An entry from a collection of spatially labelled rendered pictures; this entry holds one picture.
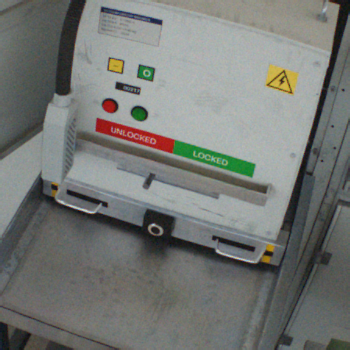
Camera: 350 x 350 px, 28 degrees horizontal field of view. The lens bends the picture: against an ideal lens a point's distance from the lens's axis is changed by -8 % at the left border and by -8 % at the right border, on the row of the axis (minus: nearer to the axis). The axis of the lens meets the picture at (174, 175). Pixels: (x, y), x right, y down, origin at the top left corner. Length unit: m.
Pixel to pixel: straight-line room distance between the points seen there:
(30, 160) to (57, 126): 0.71
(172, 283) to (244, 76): 0.46
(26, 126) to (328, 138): 0.75
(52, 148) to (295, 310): 1.05
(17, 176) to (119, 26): 0.90
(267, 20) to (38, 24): 0.60
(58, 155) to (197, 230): 0.34
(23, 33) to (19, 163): 0.56
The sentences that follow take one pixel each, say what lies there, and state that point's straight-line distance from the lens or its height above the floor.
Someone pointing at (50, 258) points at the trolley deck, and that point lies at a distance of 1.54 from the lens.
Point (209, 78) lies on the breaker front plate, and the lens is 1.35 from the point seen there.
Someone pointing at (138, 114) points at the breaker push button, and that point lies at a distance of 1.43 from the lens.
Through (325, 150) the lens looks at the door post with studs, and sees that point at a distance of 1.82.
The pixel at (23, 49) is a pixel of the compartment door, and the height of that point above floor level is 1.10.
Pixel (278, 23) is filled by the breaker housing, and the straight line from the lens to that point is 1.33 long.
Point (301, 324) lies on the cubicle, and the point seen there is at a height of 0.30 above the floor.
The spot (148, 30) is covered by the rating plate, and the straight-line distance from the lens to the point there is 1.34.
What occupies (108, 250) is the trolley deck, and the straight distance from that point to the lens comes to 1.57.
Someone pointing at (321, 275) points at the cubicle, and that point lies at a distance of 2.07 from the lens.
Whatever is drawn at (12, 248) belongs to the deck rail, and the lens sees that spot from 1.56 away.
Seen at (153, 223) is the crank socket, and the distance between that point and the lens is 1.55.
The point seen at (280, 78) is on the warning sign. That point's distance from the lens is 1.32.
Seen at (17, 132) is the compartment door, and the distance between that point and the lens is 1.83.
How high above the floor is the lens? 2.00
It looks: 41 degrees down
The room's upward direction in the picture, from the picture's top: 10 degrees clockwise
